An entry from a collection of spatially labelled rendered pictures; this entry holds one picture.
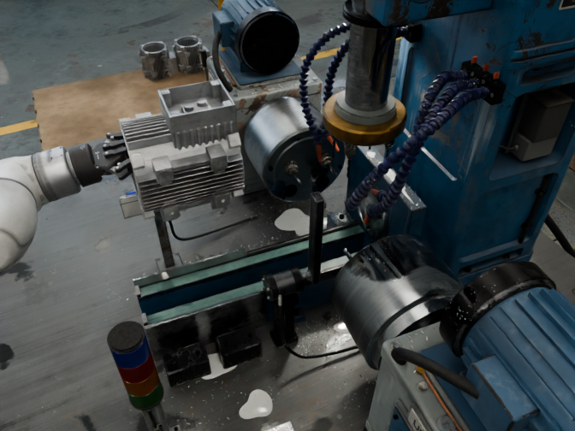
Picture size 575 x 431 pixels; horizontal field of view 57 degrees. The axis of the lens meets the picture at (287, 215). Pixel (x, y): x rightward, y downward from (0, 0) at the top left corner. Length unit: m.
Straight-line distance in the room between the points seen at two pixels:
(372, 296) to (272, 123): 0.61
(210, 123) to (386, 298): 0.46
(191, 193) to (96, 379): 0.57
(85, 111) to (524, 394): 3.23
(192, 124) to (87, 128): 2.52
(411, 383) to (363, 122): 0.52
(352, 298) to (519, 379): 0.42
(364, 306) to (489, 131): 0.43
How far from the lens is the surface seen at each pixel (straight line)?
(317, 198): 1.06
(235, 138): 1.00
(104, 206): 1.82
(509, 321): 0.81
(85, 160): 1.02
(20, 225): 0.88
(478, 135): 1.18
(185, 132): 0.98
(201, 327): 1.33
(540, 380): 0.77
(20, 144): 3.77
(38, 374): 1.46
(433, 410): 0.91
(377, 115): 1.12
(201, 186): 1.01
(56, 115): 3.67
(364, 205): 1.42
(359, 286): 1.08
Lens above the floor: 1.95
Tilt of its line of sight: 43 degrees down
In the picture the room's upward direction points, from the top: straight up
